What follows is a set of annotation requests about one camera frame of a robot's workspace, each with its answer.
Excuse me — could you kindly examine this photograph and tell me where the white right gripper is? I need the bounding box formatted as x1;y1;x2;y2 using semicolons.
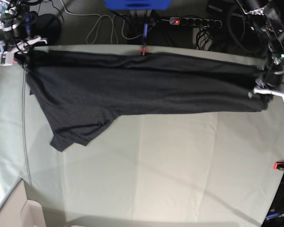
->
0;36;48;66

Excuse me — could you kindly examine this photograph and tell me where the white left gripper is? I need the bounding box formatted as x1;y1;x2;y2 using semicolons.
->
248;70;284;107

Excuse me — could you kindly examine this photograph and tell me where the black t-shirt with colourful print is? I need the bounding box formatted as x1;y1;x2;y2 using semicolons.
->
23;51;269;152

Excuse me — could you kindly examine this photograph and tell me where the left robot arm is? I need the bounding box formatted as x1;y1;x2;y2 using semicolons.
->
227;0;284;103

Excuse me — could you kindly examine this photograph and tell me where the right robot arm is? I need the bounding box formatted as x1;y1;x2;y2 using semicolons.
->
0;0;48;66

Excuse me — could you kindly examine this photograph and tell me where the light green table cloth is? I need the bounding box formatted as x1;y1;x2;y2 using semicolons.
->
0;43;284;227

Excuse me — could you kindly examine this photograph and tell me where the black power strip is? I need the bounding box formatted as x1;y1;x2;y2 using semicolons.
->
169;17;222;28

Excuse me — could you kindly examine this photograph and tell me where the blue box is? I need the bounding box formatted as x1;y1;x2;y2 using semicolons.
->
105;0;172;10

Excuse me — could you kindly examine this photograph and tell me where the red black clamp middle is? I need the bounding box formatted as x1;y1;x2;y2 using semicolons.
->
140;46;147;56

